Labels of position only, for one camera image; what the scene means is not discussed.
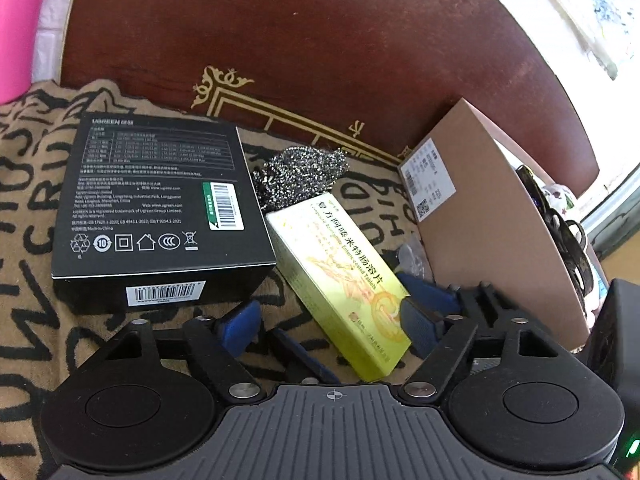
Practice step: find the brown cardboard box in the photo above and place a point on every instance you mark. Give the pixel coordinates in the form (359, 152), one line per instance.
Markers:
(480, 220)

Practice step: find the yellow-green medicine box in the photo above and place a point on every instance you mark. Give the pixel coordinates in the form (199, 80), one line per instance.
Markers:
(340, 280)

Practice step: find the clear plastic bag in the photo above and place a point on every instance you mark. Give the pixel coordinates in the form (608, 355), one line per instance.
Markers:
(412, 257)

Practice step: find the beige letter-print cloth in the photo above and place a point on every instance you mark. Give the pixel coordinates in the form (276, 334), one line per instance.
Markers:
(30, 260)

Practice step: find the pink thermos bottle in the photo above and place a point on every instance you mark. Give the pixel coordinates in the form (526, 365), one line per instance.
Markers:
(20, 35)

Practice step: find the floral plastic bag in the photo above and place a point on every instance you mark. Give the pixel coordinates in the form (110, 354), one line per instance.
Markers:
(610, 10)

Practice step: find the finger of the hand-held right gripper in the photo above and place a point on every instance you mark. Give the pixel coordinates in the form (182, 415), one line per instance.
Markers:
(300, 355)
(425, 287)

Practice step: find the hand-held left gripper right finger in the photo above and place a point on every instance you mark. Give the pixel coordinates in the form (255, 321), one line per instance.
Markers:
(420, 327)

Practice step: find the black product box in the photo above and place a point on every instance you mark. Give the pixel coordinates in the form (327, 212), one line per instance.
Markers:
(150, 200)

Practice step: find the brown wooden headboard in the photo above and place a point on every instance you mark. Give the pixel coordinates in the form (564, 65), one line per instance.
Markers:
(325, 35)

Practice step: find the steel wool scourer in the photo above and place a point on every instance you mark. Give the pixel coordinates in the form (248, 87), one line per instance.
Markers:
(300, 175)

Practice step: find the printed cloth face mask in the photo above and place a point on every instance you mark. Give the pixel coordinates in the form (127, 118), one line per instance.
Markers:
(560, 200)

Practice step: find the black scissors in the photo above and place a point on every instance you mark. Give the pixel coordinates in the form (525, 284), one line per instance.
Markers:
(565, 240)

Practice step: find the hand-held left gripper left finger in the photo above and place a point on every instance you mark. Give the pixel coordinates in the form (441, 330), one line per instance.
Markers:
(240, 327)

